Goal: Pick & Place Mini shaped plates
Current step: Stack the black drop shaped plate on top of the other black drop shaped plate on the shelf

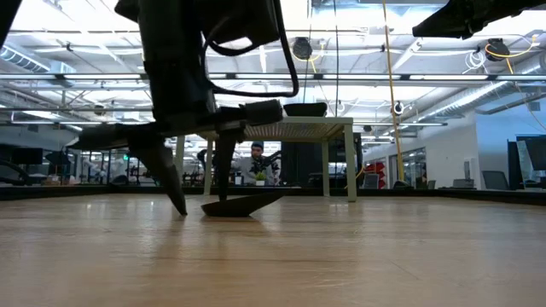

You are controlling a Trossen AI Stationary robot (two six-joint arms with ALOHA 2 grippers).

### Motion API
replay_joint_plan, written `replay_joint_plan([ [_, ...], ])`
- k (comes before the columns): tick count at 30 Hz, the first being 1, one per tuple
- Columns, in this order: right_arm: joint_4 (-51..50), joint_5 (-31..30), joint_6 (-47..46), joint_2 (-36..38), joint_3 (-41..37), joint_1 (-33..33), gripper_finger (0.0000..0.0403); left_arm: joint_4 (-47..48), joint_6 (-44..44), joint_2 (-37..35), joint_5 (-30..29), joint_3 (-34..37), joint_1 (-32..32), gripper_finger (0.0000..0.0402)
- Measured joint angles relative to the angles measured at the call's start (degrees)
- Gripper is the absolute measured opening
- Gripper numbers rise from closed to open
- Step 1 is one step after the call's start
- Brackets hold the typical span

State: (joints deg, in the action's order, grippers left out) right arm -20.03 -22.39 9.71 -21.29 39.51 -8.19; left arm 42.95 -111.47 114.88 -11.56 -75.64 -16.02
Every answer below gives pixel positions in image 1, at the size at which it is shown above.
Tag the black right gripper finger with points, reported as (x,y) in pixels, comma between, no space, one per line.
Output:
(443,23)

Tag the black equipment cabinet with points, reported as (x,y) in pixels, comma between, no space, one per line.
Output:
(303,162)

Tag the small potted green plant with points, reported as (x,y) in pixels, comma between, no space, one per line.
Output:
(260,179)

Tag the person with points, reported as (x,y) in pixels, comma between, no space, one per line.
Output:
(253,168)

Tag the black teardrop mini plate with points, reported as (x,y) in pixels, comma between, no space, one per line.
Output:
(239,206)

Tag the black robot workstation frame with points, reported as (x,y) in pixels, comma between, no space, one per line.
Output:
(102,166)

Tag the grey office chair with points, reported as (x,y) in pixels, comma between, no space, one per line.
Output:
(495,180)

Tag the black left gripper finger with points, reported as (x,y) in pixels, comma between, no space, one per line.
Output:
(160,170)
(225,162)

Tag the red storage bins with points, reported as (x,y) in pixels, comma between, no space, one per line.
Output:
(375,170)

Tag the green perforated metal shelf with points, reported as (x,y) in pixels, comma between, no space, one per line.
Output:
(307,128)

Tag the black computer monitor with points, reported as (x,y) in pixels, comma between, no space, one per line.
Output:
(536,153)
(516,166)
(25,156)

